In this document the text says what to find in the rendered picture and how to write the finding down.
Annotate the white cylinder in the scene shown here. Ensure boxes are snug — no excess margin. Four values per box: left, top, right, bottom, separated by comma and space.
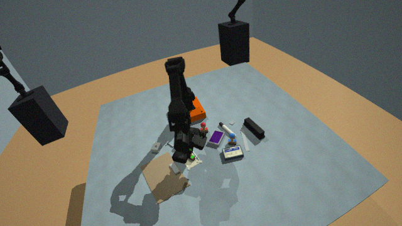
219, 122, 234, 134

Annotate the cream paper card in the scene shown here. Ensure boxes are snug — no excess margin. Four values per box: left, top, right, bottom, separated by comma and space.
185, 152, 202, 170

